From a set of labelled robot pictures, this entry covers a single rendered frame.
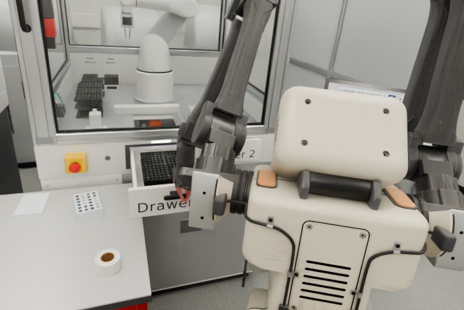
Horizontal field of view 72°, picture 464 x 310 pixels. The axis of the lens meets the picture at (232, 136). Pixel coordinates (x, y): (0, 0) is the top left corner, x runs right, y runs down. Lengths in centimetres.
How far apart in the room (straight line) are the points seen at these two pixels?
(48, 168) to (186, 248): 77
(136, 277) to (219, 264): 92
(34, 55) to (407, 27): 200
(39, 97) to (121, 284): 71
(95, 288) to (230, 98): 64
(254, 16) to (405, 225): 54
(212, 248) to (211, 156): 121
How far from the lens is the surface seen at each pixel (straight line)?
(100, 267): 103
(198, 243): 174
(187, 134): 94
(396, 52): 236
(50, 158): 141
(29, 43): 128
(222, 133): 65
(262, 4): 83
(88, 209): 124
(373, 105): 56
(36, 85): 131
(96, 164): 141
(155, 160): 130
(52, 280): 108
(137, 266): 106
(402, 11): 237
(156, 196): 110
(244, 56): 74
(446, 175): 71
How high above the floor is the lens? 151
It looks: 23 degrees down
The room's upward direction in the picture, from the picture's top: 5 degrees clockwise
